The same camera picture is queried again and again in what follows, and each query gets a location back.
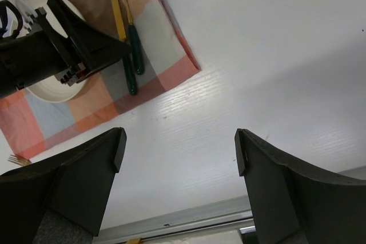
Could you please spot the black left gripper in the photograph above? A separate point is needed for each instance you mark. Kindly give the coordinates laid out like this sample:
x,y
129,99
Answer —
x,y
30,59

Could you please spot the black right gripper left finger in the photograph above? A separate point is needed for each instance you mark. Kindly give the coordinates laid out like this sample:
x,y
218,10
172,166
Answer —
x,y
62,199

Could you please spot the orange blue checkered cloth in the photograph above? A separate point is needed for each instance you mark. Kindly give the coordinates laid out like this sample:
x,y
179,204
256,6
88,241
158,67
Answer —
x,y
31,125

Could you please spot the cream round plate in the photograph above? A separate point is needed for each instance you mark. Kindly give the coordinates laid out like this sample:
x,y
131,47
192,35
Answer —
x,y
50,89

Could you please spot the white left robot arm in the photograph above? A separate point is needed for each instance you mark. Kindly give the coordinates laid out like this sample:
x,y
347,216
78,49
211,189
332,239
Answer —
x,y
18,19

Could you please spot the gold spoon green handle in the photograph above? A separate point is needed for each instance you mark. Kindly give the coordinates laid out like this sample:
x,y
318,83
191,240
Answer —
x,y
135,42

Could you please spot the gold fork green handle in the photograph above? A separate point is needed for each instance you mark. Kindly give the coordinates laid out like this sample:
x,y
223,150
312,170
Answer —
x,y
18,160

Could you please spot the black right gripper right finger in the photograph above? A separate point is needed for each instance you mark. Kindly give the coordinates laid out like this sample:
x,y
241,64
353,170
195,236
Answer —
x,y
293,201

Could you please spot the aluminium front rail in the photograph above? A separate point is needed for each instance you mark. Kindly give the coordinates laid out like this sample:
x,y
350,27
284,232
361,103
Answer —
x,y
219,214

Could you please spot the gold knife green handle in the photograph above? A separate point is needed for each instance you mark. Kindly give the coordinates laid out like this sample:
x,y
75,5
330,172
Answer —
x,y
129,75

